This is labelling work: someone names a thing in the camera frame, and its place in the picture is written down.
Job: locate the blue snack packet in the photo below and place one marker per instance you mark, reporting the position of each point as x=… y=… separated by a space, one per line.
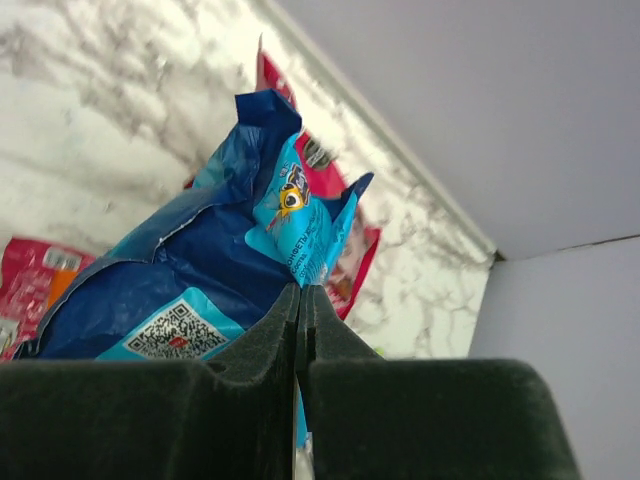
x=206 y=267

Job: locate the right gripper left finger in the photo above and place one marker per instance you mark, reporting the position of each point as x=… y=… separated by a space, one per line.
x=252 y=430

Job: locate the orange snack box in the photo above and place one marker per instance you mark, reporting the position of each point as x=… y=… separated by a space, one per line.
x=59 y=283

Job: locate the red crisps bag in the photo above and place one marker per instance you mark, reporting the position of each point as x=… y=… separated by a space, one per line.
x=325 y=180

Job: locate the red snack packet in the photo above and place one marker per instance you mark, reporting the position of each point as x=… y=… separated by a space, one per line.
x=27 y=266

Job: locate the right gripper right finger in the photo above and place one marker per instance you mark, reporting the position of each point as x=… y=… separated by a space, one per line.
x=330 y=360

